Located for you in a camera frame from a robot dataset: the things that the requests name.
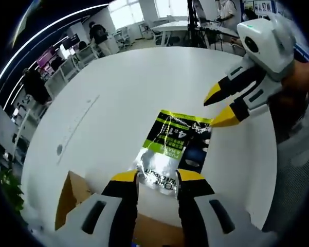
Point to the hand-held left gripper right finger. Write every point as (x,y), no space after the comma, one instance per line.
(208,221)

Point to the row of white office chairs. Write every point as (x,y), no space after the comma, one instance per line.
(69,68)

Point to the black green plastic packet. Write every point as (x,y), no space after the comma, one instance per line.
(167,139)

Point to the brown cardboard shoe box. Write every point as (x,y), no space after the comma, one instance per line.
(72,195)

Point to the purple screen monitor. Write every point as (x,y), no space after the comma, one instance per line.
(47,56)

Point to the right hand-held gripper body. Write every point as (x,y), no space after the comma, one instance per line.
(267,43)

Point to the green plant in white pot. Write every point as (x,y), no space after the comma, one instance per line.
(10,187)

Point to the wall poster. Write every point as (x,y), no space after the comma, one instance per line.
(262,6)

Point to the bright window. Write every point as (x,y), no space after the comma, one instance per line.
(123,13)

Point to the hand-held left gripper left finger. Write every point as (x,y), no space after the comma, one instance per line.
(105,221)

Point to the white office desk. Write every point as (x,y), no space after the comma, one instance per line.
(174,25)

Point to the black tripod stand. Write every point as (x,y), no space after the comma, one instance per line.
(192,23)

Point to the person's right hand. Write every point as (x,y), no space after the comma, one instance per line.
(303,77)

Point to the dark screen monitor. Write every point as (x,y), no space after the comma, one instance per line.
(72,41)

